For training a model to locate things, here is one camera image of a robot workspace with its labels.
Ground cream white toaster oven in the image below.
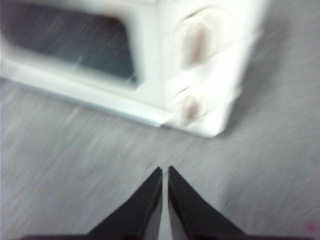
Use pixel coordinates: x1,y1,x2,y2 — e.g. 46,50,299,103
0,0,266,138

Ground beige oven knob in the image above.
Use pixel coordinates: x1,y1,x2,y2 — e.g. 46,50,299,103
174,13,226,70
178,93,209,126

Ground oven door with glass window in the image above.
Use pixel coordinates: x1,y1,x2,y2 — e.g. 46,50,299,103
0,0,163,118

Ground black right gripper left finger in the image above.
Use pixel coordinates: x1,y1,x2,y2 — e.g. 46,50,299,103
87,166,163,240

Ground silver crumb tray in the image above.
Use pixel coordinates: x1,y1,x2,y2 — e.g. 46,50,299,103
0,72,173,127

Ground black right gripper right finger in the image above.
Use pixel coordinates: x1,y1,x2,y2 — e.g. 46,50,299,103
167,165,241,240

